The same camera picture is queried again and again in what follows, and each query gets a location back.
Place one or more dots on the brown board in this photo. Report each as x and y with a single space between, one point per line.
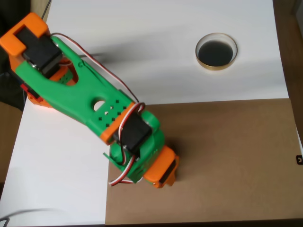
225 165

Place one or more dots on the small black tag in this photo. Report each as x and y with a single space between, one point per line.
299 159

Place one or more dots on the metal bowl with yellow piece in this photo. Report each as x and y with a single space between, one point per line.
216 53

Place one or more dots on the white paper sheet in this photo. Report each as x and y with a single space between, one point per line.
165 35

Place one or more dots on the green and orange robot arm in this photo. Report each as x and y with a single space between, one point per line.
71 94

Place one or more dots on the orange gripper, black servo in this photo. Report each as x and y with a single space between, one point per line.
164 167

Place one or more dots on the orange robot base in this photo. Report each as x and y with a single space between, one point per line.
35 102

